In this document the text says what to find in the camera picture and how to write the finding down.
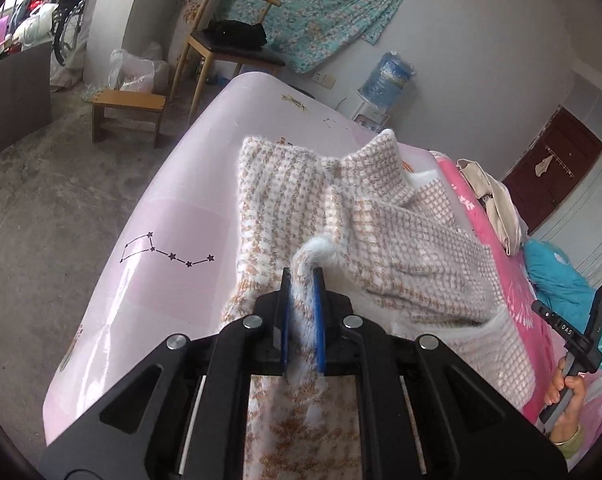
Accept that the beige houndstooth knit coat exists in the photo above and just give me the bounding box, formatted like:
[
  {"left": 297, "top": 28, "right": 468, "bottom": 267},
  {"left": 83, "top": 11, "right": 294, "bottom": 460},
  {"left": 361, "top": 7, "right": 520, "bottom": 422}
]
[{"left": 222, "top": 131, "right": 536, "bottom": 479}]

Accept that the black clothing on chair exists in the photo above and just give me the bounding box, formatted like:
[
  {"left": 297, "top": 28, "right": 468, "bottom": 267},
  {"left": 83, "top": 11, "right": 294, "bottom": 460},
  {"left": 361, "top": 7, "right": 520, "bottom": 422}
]
[{"left": 203, "top": 20, "right": 267, "bottom": 51}]

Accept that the person's right hand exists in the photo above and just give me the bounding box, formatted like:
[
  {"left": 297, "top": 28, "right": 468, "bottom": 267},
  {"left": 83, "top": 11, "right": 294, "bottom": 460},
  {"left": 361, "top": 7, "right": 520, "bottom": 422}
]
[{"left": 543, "top": 355, "right": 589, "bottom": 443}]

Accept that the pink fleece floral blanket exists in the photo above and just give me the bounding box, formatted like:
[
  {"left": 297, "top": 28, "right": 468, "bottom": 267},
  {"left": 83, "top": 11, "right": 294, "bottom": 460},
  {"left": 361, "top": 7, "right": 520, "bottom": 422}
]
[{"left": 433, "top": 152, "right": 602, "bottom": 460}]

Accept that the teal garment on bed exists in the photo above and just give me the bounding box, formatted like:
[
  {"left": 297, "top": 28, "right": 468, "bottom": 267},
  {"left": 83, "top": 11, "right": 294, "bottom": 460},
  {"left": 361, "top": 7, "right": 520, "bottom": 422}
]
[{"left": 522, "top": 238, "right": 602, "bottom": 373}]

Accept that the pale pink printed bedsheet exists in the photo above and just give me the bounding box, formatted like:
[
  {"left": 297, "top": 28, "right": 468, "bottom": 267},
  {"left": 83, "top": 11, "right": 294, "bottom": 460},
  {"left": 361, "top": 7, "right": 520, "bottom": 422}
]
[{"left": 41, "top": 70, "right": 433, "bottom": 446}]

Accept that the beige jacket on bed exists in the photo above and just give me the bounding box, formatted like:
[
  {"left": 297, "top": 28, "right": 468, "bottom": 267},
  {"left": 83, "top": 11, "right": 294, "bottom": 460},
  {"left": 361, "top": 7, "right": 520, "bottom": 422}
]
[{"left": 456, "top": 159, "right": 524, "bottom": 257}]

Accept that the white water dispenser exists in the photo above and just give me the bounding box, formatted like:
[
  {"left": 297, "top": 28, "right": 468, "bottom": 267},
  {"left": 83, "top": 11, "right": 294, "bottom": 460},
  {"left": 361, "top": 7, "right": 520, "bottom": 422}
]
[{"left": 337, "top": 91, "right": 390, "bottom": 133}]

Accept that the dark red wooden door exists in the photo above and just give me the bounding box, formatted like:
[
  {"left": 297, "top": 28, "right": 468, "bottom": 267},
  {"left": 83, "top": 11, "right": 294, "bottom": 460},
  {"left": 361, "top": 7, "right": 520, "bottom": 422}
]
[{"left": 503, "top": 107, "right": 602, "bottom": 232}]

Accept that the blue water dispenser bottle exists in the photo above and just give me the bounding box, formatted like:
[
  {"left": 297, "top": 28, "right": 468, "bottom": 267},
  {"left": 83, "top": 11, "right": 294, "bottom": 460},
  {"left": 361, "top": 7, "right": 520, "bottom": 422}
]
[{"left": 359, "top": 51, "right": 416, "bottom": 110}]

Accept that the small wooden stool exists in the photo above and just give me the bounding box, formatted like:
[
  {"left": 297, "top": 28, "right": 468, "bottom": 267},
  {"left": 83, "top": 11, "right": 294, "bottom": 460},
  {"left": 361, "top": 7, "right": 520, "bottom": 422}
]
[{"left": 90, "top": 89, "right": 167, "bottom": 148}]

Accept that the wooden chair with dark seat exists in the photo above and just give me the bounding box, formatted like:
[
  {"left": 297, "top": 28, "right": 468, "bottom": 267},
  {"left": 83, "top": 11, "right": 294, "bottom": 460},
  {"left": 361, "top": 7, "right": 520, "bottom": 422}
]
[{"left": 169, "top": 0, "right": 286, "bottom": 125}]

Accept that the white plastic bag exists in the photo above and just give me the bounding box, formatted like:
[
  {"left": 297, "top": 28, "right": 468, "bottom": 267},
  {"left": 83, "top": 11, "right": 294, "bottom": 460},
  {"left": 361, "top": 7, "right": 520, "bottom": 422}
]
[{"left": 108, "top": 41, "right": 170, "bottom": 93}]

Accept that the teal floral hanging cloth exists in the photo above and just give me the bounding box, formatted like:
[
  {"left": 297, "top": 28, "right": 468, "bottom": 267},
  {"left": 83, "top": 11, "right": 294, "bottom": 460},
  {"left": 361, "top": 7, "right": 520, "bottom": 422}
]
[{"left": 213, "top": 0, "right": 417, "bottom": 75}]

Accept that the dark grey cabinet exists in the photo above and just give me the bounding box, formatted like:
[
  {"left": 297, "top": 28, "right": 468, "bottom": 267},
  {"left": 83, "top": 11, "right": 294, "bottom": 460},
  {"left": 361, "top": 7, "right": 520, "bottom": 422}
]
[{"left": 0, "top": 42, "right": 51, "bottom": 152}]

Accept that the bicycle with blue bag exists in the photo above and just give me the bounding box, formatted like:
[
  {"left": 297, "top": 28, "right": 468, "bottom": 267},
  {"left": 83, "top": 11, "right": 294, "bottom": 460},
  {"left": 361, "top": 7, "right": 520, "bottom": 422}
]
[{"left": 10, "top": 0, "right": 100, "bottom": 68}]

